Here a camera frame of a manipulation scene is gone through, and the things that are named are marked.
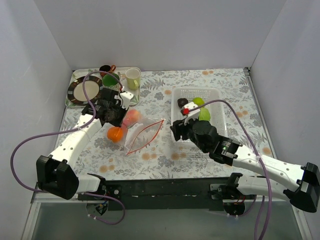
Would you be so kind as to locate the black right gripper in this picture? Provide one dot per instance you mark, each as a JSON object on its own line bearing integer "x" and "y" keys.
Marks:
{"x": 181, "y": 130}

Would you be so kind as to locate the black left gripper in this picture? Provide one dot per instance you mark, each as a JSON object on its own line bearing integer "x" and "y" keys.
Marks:
{"x": 119, "y": 113}

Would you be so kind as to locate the fake dark purple plum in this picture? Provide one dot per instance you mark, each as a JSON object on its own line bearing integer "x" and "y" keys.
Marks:
{"x": 182, "y": 102}

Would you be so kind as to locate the fake green cabbage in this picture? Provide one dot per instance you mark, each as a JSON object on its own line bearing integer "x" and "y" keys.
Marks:
{"x": 204, "y": 115}

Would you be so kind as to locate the fake green lime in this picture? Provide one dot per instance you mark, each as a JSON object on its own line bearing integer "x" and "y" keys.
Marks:
{"x": 198, "y": 101}

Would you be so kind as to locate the clear zip top bag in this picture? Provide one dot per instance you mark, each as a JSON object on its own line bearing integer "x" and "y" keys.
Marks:
{"x": 141, "y": 134}

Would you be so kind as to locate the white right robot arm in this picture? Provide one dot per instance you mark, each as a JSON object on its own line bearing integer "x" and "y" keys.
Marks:
{"x": 298, "y": 184}

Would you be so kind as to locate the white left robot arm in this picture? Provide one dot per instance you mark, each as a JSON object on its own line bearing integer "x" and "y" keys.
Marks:
{"x": 55, "y": 172}

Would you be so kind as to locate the fake red apple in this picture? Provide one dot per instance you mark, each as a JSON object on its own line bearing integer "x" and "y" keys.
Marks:
{"x": 125, "y": 127}

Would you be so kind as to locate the fake red peach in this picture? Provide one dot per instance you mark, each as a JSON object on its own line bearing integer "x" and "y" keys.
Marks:
{"x": 131, "y": 117}

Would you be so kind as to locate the fake orange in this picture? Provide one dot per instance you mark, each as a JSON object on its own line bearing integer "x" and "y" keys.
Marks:
{"x": 115, "y": 134}

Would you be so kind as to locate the green floral mug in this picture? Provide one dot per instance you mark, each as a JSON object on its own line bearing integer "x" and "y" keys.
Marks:
{"x": 111, "y": 81}

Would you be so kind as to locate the brown striped plate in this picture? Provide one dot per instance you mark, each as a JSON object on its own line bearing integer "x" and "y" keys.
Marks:
{"x": 93, "y": 87}

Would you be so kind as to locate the floral serving tray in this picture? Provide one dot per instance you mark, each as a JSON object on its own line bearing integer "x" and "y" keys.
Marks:
{"x": 120, "y": 71}

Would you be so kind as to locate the small brown orange cup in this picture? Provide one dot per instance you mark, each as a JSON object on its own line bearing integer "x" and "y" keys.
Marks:
{"x": 107, "y": 68}

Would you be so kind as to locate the floral tablecloth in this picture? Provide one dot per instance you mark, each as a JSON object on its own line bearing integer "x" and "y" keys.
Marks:
{"x": 164, "y": 158}

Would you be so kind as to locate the pale yellow mug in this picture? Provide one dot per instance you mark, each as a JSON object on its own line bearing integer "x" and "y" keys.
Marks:
{"x": 133, "y": 77}

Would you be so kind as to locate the white plastic basket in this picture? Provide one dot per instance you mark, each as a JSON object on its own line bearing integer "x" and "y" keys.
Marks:
{"x": 216, "y": 110}

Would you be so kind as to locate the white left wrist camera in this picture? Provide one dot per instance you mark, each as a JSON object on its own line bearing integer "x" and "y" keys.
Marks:
{"x": 126, "y": 97}

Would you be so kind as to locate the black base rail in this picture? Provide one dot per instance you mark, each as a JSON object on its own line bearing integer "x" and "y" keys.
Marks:
{"x": 182, "y": 193}

